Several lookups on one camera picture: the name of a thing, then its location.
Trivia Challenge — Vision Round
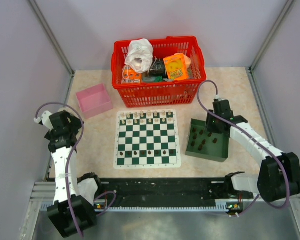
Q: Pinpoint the green white chess board mat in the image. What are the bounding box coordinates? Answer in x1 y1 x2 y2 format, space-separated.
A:
113 109 182 170

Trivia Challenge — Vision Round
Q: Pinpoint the small orange patterned box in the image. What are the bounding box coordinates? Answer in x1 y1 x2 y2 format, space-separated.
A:
121 65 142 84

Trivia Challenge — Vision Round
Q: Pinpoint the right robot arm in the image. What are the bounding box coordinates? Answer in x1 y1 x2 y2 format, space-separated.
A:
205 99 300 203

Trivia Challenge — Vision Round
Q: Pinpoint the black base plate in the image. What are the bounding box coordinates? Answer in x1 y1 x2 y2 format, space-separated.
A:
94 177 254 208

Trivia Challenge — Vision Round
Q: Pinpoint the white crumpled plastic bag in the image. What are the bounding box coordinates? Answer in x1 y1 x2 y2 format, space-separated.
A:
125 38 154 74

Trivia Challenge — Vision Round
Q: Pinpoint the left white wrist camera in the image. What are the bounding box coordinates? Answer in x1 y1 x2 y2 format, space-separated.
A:
33 110 52 127

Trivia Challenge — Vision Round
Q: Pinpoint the pink plastic box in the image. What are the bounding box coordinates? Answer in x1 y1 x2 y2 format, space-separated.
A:
76 83 114 119

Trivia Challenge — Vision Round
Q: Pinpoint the orange snack box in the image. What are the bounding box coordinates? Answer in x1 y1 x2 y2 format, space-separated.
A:
163 53 192 81

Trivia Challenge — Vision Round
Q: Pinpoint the red plastic shopping basket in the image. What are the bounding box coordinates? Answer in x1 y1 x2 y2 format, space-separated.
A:
111 36 207 108

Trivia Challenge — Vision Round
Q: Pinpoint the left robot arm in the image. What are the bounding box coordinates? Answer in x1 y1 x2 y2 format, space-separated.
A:
42 110 102 238

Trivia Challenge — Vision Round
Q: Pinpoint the green tray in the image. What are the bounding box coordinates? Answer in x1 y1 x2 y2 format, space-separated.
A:
185 118 230 163

